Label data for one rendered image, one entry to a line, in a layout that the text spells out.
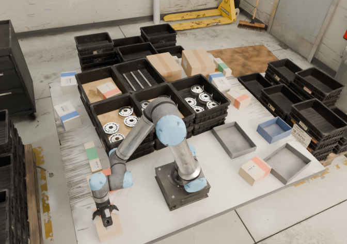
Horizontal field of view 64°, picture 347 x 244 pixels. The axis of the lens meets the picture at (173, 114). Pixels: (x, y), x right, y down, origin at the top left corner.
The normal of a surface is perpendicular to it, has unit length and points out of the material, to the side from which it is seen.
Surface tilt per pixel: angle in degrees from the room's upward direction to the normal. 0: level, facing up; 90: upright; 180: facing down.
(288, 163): 0
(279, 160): 0
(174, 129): 81
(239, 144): 0
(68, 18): 90
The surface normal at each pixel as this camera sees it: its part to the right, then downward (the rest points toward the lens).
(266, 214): 0.05, -0.73
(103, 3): 0.40, 0.64
